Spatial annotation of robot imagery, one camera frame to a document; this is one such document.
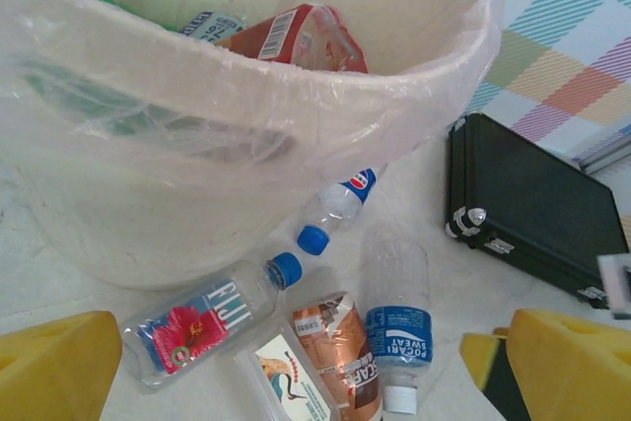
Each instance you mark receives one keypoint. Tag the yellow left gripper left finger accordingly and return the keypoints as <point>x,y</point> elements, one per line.
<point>49,371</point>

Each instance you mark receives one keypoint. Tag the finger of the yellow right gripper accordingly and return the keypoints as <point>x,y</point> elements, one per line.
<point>485,357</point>

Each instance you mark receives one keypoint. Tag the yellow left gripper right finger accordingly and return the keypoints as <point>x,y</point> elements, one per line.
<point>577,376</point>

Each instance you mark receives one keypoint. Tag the Pocari Sweat clear bottle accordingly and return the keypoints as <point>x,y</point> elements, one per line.
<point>399,342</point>

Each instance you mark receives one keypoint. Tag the copper Nescafe bottle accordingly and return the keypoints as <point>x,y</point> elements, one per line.
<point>340,342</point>

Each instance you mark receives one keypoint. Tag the Pepsi label clear bottle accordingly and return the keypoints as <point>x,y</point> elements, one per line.
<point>335,204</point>

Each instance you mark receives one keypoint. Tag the soda water bottle blue cap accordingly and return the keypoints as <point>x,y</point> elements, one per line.
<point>212,26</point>

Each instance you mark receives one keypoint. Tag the red gold label bottle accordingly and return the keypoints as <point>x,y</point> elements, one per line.
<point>276,36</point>

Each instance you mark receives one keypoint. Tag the white ribbed plastic bin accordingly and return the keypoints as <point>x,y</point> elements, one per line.
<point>148,224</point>

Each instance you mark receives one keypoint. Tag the Fiji water bottle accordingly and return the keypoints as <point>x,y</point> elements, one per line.
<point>197,327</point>

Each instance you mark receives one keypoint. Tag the black ridged aluminium case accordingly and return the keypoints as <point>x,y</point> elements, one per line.
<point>532,204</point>

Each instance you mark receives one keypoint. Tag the crane label tea bottle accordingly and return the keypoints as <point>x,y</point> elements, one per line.
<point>286,381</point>

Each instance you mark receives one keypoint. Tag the aluminium frame rail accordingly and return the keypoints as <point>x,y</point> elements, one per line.
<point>611,155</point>

